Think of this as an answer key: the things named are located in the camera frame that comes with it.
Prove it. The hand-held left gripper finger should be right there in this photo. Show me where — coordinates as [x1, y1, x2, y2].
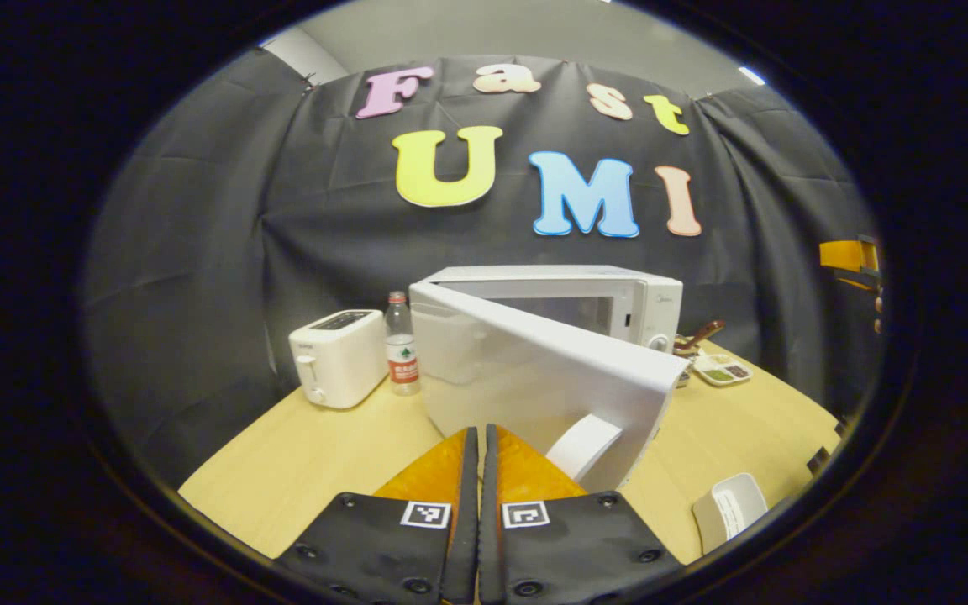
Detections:
[272, 426, 480, 605]
[479, 424, 687, 605]

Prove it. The white microwave oven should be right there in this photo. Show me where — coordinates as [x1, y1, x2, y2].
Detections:
[408, 265, 691, 494]

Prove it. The white divided dish with beans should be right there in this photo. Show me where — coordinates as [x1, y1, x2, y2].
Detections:
[692, 352, 754, 387]

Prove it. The clear plastic water bottle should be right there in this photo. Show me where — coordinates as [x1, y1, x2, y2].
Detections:
[384, 291, 421, 397]

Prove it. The white toaster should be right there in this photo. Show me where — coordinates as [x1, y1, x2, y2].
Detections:
[288, 309, 390, 410]

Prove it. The white rectangular plate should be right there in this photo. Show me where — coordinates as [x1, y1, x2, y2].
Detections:
[692, 472, 769, 555]

